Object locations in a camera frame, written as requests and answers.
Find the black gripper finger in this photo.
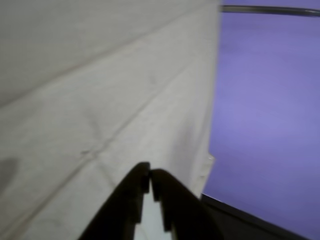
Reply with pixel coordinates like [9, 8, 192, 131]
[149, 168, 226, 240]
[79, 162, 151, 240]

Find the black round plastic bowl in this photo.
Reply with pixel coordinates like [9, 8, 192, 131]
[201, 0, 320, 238]

